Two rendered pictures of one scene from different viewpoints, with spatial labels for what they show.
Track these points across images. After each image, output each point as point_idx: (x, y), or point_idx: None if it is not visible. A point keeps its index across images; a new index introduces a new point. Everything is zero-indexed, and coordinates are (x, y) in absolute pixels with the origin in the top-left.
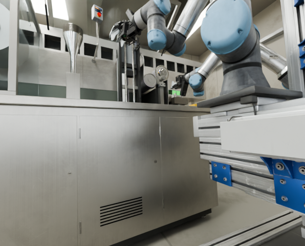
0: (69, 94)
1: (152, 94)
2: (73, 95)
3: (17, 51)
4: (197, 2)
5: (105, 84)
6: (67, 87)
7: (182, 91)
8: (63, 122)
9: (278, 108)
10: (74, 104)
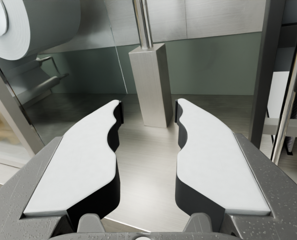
0: (143, 101)
1: None
2: (151, 103)
3: (8, 106)
4: None
5: (245, 14)
6: (138, 87)
7: None
8: (107, 229)
9: None
10: (109, 225)
